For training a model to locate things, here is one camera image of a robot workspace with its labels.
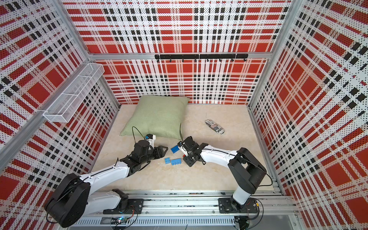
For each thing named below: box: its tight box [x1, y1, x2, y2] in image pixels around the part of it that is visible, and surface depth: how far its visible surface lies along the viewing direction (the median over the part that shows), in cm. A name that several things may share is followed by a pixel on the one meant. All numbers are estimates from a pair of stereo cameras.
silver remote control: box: [205, 119, 225, 135], surface depth 106 cm
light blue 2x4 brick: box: [171, 158, 182, 166], surface depth 90 cm
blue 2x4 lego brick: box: [170, 144, 180, 154], surface depth 96 cm
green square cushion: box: [119, 94, 190, 140], surface depth 96 cm
